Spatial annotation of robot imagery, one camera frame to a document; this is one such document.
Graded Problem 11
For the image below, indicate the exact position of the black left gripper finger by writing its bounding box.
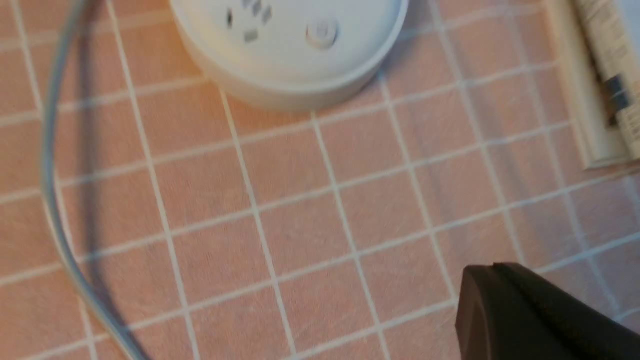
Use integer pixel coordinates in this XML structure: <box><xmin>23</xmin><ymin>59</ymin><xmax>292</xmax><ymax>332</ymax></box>
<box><xmin>455</xmin><ymin>262</ymin><xmax>640</xmax><ymax>360</ymax></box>

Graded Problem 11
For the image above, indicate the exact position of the white desk lamp base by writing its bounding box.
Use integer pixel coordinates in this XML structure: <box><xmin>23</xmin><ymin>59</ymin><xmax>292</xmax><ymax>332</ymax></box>
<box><xmin>169</xmin><ymin>0</ymin><xmax>410</xmax><ymax>111</ymax></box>

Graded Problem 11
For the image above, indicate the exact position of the white booklet under book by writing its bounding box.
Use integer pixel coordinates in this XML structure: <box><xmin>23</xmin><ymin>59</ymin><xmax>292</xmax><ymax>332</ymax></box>
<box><xmin>543</xmin><ymin>0</ymin><xmax>631</xmax><ymax>170</ymax></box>

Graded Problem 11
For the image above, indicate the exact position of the white book with black text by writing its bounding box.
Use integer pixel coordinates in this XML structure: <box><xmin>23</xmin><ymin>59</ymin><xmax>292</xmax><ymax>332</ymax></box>
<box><xmin>574</xmin><ymin>0</ymin><xmax>640</xmax><ymax>160</ymax></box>

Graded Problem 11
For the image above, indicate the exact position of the pink checked tablecloth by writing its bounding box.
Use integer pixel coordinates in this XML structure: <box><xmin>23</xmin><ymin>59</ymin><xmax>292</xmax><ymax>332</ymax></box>
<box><xmin>0</xmin><ymin>0</ymin><xmax>640</xmax><ymax>360</ymax></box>

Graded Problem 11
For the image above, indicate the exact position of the white power cable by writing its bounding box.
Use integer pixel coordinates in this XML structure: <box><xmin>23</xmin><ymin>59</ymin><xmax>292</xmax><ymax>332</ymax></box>
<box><xmin>41</xmin><ymin>0</ymin><xmax>147</xmax><ymax>360</ymax></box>

